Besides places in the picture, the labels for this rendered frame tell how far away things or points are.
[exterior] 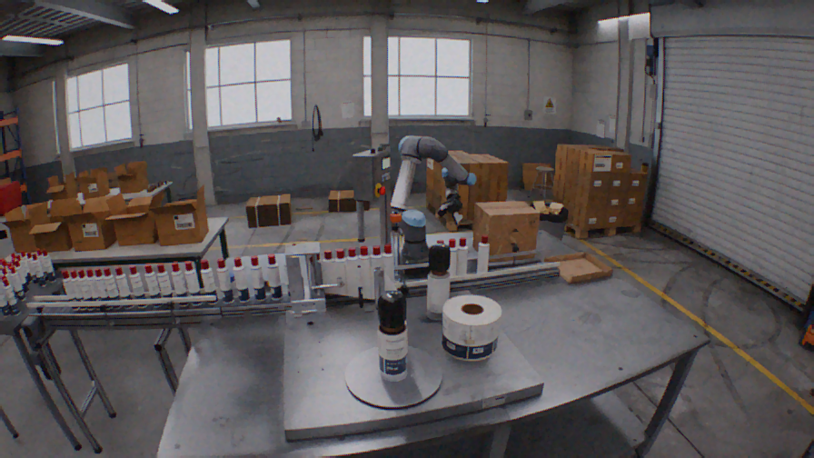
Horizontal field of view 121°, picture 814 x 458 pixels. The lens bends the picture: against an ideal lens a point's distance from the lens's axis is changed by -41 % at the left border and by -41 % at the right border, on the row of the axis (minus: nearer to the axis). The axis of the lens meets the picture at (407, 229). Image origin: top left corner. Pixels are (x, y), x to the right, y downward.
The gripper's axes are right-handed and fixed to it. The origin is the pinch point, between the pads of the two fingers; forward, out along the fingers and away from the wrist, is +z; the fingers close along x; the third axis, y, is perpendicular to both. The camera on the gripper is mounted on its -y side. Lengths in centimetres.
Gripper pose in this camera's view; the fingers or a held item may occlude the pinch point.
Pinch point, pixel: (449, 219)
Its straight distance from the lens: 227.7
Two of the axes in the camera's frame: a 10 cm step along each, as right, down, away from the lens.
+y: 7.3, -4.8, -4.8
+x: 6.7, 6.2, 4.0
